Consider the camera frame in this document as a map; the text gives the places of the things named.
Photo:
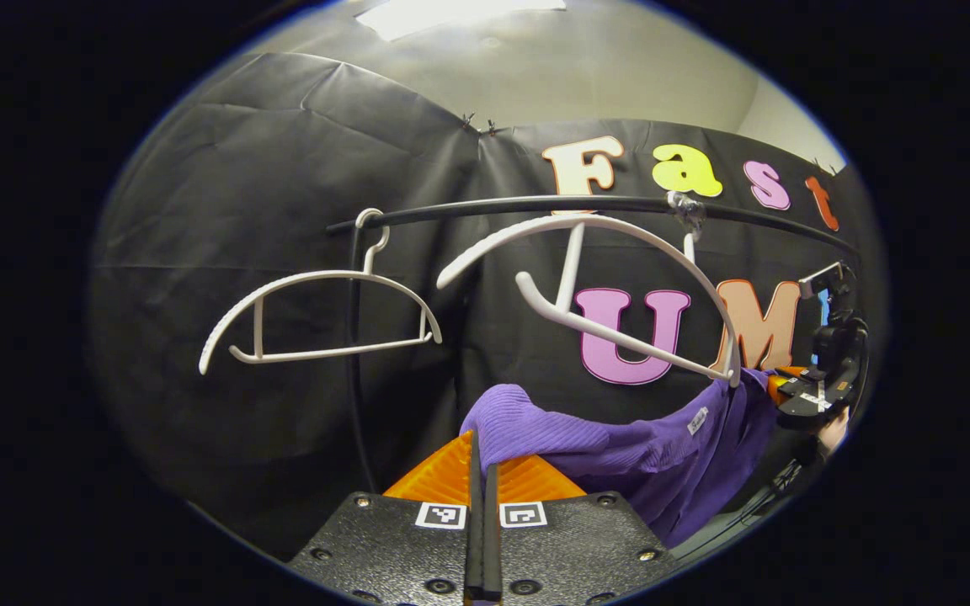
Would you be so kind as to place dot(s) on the ceiling light panel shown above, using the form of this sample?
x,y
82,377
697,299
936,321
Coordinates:
x,y
451,13

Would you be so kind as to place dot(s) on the white plastic hanger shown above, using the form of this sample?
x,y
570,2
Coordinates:
x,y
259,328

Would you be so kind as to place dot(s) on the black backdrop cloth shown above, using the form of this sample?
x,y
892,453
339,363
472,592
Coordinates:
x,y
241,168

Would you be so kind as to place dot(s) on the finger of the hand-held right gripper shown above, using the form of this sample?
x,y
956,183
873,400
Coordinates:
x,y
805,376
801,406

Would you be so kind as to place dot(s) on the black clothes rack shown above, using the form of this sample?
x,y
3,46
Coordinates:
x,y
493,204

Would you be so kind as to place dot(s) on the purple ribbed shirt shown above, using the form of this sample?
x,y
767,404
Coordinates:
x,y
645,463

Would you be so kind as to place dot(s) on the white hanger with taped hook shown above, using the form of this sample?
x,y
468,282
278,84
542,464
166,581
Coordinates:
x,y
571,269

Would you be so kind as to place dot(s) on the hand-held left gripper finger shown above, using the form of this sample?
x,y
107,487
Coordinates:
x,y
475,539
492,539

